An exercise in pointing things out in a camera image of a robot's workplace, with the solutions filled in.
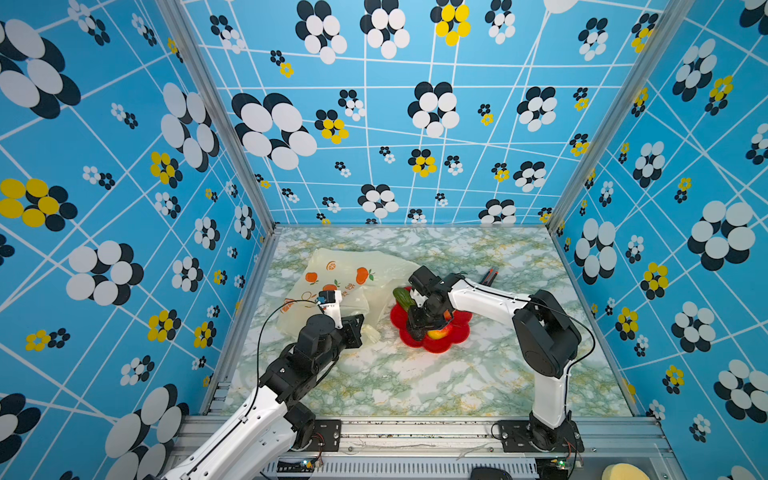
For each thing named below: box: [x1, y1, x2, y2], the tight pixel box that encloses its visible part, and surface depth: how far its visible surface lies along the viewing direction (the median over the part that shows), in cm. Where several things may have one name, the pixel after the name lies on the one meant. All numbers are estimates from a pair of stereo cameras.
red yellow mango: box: [427, 326, 449, 340], surface depth 90 cm
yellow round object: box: [602, 463, 651, 480], surface depth 68 cm
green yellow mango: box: [393, 287, 416, 312], surface depth 93 cm
